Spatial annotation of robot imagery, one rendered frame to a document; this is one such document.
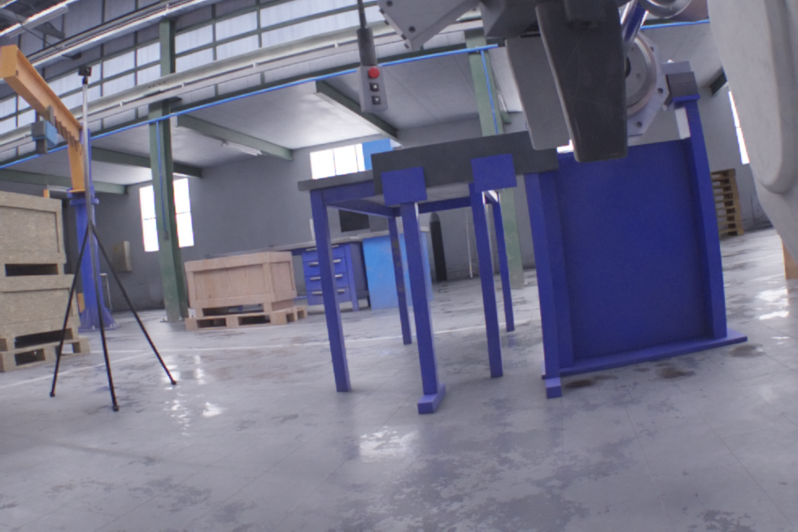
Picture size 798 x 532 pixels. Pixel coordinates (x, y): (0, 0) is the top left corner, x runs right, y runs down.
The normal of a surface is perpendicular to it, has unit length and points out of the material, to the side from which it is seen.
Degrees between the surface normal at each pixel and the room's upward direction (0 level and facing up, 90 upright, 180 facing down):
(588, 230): 90
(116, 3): 90
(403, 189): 90
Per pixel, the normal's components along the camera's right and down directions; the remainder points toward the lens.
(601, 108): -0.07, 0.13
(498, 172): -0.23, -0.05
